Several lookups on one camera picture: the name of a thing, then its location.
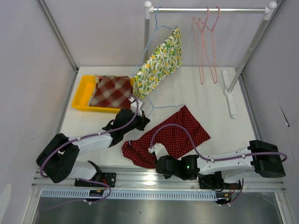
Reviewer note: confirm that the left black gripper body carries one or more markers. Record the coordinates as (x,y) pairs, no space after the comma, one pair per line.
(137,123)

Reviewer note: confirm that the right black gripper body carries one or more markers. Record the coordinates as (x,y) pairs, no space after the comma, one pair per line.
(167,176)

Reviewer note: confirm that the blue wire hanger back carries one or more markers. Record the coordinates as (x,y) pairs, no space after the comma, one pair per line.
(152,106)

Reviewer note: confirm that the blue wire hanger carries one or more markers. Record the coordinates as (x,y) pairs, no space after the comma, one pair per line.
(152,106)
(149,44)

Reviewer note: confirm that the lemon print skirt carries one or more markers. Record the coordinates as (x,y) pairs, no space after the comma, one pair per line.
(163,61)

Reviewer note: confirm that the blue wire hanger front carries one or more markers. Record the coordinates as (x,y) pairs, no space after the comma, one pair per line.
(149,44)

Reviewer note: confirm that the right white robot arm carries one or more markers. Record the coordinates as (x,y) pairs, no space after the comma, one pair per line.
(221,171)

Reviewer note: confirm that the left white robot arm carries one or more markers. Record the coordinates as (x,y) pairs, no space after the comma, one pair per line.
(58,160)

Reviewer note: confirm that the red checkered cloth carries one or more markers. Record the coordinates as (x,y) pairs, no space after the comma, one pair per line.
(111,92)

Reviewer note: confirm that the yellow plastic tray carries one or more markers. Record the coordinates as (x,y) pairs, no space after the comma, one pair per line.
(84,93)

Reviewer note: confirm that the silver clothes rack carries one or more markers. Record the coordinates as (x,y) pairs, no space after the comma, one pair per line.
(267,13)

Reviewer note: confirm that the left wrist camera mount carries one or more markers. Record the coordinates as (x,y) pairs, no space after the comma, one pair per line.
(136,105)

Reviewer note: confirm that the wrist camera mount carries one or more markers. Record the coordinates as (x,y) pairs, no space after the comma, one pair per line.
(136,105)
(159,150)

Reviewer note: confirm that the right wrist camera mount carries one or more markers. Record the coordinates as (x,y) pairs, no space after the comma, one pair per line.
(159,150)

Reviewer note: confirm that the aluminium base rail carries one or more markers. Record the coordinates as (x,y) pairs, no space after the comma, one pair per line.
(132,183)

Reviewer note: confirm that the pink wire hanger right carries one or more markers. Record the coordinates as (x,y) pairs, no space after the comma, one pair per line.
(212,67)

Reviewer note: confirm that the pink wire hanger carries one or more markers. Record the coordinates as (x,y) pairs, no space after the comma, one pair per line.
(198,33)
(212,67)

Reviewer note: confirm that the pink wire hanger left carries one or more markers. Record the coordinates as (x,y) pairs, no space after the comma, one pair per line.
(198,33)

